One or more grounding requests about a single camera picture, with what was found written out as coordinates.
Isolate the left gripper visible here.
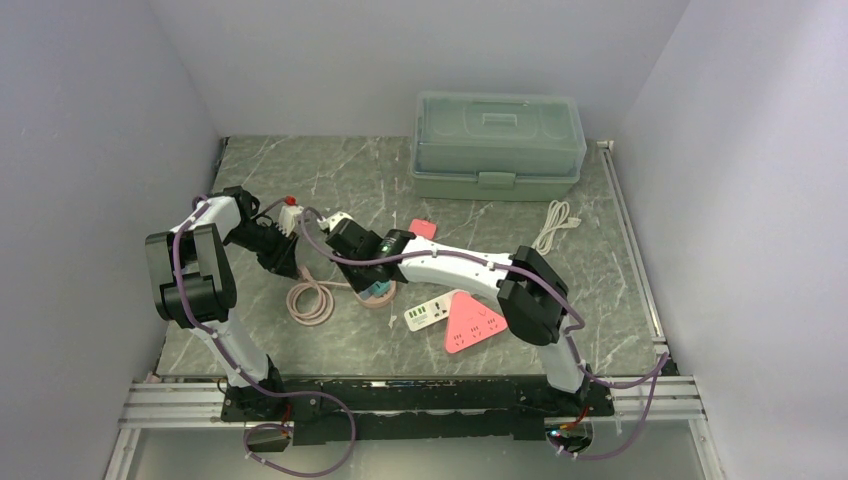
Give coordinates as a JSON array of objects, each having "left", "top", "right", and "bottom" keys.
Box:
[{"left": 225, "top": 222, "right": 299, "bottom": 280}]

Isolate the aluminium rail frame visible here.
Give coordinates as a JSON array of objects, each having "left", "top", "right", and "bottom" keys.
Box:
[{"left": 102, "top": 140, "right": 730, "bottom": 480}]

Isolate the round pink socket hub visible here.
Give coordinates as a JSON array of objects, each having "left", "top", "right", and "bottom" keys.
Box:
[{"left": 356, "top": 281, "right": 397, "bottom": 309}]

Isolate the pink plug adapter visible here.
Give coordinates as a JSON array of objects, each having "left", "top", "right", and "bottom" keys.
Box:
[{"left": 408, "top": 218, "right": 437, "bottom": 240}]

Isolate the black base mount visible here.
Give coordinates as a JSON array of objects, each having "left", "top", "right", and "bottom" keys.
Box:
[{"left": 221, "top": 374, "right": 615, "bottom": 446}]

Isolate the teal charger cube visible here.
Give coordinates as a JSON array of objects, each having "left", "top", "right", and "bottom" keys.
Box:
[{"left": 368, "top": 282, "right": 391, "bottom": 297}]

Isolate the white power strip cable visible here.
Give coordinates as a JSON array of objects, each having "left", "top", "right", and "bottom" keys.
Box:
[{"left": 531, "top": 199, "right": 583, "bottom": 256}]

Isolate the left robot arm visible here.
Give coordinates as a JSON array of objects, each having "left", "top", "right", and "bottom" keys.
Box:
[{"left": 145, "top": 186, "right": 298, "bottom": 420}]

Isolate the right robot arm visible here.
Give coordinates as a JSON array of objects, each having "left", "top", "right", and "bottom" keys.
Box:
[{"left": 318, "top": 213, "right": 590, "bottom": 415}]

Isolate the white power strip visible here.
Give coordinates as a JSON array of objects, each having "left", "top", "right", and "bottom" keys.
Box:
[{"left": 403, "top": 290, "right": 463, "bottom": 332}]

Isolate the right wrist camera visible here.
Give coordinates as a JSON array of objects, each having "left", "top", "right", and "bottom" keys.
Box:
[{"left": 318, "top": 211, "right": 352, "bottom": 233}]

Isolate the pink triangular socket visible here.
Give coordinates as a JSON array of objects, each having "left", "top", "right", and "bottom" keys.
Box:
[{"left": 444, "top": 291, "right": 508, "bottom": 354}]

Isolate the green plastic storage box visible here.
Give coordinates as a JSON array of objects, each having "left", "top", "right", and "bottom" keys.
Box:
[{"left": 409, "top": 91, "right": 588, "bottom": 202}]

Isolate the pink cable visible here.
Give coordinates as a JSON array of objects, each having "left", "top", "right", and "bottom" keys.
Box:
[{"left": 286, "top": 266, "right": 359, "bottom": 327}]

